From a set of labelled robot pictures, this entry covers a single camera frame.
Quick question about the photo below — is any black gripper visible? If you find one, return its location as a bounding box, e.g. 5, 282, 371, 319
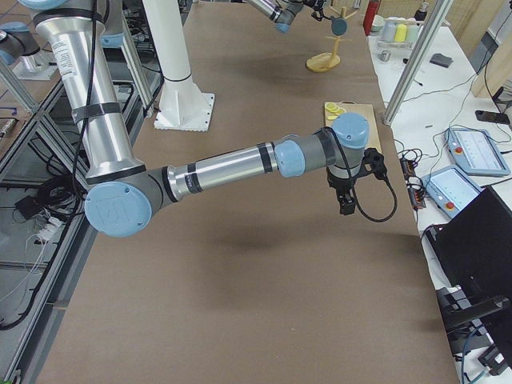
326, 166, 356, 215
303, 0, 336, 21

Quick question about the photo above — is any dark teal cup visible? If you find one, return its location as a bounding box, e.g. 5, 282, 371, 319
330, 17, 348, 36

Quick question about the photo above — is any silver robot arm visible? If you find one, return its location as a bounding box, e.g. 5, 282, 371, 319
246, 0, 330, 33
26, 1, 370, 237

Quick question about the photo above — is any wooden cup rack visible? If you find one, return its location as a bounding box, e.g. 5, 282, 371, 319
306, 6, 357, 73

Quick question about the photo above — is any grey cup lying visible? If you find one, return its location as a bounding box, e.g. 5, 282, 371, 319
381, 20, 397, 42

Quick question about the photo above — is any yellow cup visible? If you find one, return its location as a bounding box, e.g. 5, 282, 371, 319
394, 23, 407, 42

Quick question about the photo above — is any light blue cup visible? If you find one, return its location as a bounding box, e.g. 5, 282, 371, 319
405, 24, 420, 44

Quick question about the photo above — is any red cylinder bottle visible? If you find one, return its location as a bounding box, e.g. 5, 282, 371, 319
362, 0, 380, 36

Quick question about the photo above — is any wooden cutting board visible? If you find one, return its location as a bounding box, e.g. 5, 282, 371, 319
324, 102, 382, 152

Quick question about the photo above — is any near blue teach pendant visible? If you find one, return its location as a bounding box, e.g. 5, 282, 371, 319
422, 166, 482, 219

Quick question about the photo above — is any blue teach pendant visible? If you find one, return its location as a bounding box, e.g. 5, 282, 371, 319
445, 128, 510, 177
422, 166, 482, 219

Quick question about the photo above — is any small black square pad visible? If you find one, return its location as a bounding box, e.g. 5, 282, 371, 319
430, 53, 454, 68

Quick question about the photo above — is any black monitor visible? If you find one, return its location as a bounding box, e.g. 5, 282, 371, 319
426, 186, 511, 364

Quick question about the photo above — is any far blue teach pendant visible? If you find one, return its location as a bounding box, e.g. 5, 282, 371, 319
445, 128, 510, 177

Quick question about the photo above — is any black smartphone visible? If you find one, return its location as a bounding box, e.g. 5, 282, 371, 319
475, 110, 510, 125

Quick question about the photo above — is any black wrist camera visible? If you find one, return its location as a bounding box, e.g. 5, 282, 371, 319
358, 147, 388, 180

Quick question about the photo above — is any aluminium frame post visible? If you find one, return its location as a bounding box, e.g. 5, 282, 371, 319
382, 0, 454, 126

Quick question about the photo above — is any white camera pillar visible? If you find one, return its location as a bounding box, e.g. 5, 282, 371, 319
143, 0, 214, 132

